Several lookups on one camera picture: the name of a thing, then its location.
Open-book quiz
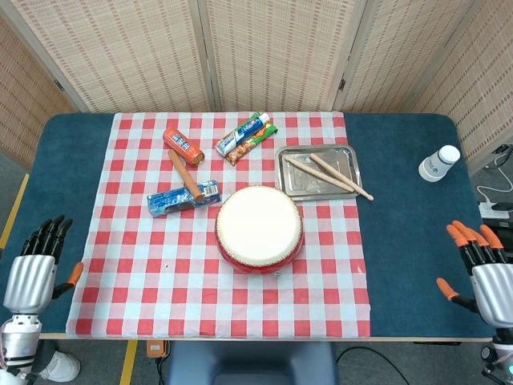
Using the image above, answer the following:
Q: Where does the woven folding screen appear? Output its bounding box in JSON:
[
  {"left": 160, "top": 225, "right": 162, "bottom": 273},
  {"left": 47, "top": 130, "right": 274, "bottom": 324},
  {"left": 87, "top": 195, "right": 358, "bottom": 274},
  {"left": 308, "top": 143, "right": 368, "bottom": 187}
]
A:
[{"left": 0, "top": 0, "right": 513, "bottom": 169}]

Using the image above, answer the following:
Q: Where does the orange cracker tube pack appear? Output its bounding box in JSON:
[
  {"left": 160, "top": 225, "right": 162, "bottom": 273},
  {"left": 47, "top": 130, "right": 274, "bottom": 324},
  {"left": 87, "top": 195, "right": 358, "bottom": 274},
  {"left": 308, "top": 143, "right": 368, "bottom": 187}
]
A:
[{"left": 162, "top": 127, "right": 206, "bottom": 168}]

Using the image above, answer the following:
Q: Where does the red white checkered cloth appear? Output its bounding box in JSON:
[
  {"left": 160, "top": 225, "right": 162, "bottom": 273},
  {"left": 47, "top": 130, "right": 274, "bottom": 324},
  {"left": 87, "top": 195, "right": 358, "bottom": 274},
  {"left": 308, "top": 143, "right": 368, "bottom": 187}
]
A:
[{"left": 66, "top": 111, "right": 372, "bottom": 338}]

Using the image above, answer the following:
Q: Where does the blue white toothpaste tube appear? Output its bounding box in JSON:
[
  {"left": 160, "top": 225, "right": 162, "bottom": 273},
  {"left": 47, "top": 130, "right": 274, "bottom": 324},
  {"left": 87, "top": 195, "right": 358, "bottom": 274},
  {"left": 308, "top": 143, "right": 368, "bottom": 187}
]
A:
[{"left": 215, "top": 112, "right": 272, "bottom": 156}]

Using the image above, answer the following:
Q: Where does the blue cookie box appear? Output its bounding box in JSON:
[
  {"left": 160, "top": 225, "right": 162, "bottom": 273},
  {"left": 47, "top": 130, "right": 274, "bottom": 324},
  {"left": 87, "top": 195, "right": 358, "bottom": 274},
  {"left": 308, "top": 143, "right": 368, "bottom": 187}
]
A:
[{"left": 146, "top": 180, "right": 222, "bottom": 218}]

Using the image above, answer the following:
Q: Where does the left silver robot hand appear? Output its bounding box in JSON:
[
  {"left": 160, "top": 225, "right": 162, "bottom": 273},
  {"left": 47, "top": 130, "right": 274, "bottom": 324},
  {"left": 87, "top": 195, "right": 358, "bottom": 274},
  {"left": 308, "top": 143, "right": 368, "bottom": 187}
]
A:
[{"left": 2, "top": 214, "right": 85, "bottom": 314}]

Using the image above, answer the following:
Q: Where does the white shoe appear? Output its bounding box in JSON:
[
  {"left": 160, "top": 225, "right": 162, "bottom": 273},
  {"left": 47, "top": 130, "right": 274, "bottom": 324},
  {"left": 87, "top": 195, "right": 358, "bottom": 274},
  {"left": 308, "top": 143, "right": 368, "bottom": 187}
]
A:
[{"left": 39, "top": 351, "right": 81, "bottom": 383}]

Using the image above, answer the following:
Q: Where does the dark blue robot torso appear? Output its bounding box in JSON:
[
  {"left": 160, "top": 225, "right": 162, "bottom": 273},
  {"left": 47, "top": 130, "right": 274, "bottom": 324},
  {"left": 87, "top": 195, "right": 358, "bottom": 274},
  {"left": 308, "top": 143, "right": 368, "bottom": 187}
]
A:
[{"left": 166, "top": 340, "right": 340, "bottom": 385}]

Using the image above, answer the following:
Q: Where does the white power strip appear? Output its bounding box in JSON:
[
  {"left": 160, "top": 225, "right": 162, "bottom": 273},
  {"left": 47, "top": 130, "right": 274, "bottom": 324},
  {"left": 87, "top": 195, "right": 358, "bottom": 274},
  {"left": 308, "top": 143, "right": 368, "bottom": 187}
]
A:
[{"left": 479, "top": 202, "right": 513, "bottom": 220}]

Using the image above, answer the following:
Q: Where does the white plastic bottle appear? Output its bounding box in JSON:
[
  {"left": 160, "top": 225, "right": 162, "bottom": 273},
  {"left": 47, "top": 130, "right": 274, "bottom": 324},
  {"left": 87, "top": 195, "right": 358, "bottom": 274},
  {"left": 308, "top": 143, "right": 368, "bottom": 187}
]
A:
[{"left": 418, "top": 144, "right": 461, "bottom": 183}]

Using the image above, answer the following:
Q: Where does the metal tray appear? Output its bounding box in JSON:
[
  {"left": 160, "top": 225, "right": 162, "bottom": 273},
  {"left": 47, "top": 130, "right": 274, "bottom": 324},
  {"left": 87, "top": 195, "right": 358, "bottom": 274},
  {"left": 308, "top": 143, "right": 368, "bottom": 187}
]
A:
[{"left": 273, "top": 144, "right": 364, "bottom": 201}]

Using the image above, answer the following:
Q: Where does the wooden drumstick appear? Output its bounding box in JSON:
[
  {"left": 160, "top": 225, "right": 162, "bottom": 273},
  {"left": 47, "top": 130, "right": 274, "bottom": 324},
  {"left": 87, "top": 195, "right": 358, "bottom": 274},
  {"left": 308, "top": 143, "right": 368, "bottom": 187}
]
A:
[
  {"left": 309, "top": 152, "right": 374, "bottom": 201},
  {"left": 284, "top": 155, "right": 355, "bottom": 193}
]

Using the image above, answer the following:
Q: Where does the teal table cover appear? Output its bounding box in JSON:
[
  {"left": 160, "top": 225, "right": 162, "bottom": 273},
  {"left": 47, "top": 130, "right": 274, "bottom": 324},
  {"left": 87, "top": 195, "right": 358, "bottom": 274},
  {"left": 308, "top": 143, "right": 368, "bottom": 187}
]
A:
[{"left": 0, "top": 112, "right": 502, "bottom": 334}]

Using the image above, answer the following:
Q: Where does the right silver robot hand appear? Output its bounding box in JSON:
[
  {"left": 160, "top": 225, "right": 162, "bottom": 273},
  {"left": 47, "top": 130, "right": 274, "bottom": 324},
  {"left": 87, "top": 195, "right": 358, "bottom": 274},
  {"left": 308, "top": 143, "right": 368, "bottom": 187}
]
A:
[{"left": 435, "top": 219, "right": 513, "bottom": 328}]

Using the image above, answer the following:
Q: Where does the brown sausage stick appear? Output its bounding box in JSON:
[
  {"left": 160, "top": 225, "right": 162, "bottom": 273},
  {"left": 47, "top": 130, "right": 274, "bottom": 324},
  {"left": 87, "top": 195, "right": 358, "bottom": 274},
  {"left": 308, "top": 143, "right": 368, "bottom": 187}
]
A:
[{"left": 167, "top": 149, "right": 204, "bottom": 201}]

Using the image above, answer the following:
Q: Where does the green orange snack packet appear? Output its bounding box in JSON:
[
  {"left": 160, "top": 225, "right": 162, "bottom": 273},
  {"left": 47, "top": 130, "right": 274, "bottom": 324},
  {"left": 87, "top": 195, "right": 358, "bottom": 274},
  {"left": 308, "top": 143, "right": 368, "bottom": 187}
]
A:
[{"left": 226, "top": 123, "right": 280, "bottom": 166}]

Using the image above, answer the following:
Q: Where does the red drum with white skin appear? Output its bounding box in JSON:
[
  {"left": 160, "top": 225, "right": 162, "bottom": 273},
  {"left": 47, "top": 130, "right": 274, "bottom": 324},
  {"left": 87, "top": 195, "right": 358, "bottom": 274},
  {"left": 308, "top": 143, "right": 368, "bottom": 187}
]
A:
[{"left": 215, "top": 184, "right": 305, "bottom": 277}]

